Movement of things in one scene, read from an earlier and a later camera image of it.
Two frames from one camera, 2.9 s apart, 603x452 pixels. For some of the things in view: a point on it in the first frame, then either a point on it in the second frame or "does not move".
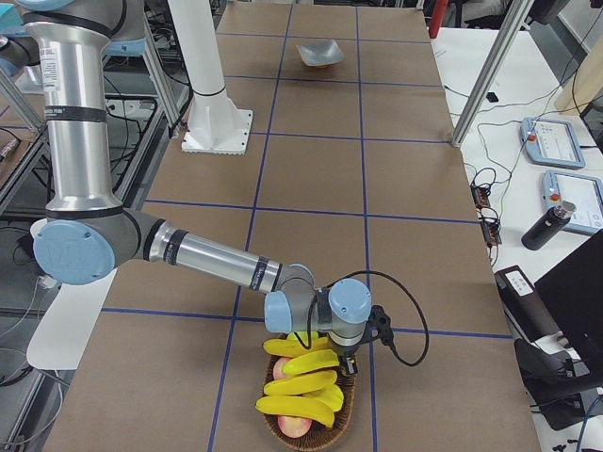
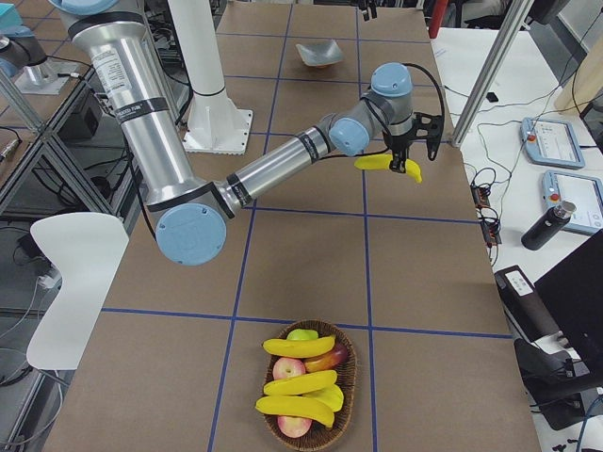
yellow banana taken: (320, 359) -> (382, 162)
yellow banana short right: (331, 395) does not move
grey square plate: (321, 54) does not move
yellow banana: (301, 382) does not move
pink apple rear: (278, 373) does not move
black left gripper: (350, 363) -> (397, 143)
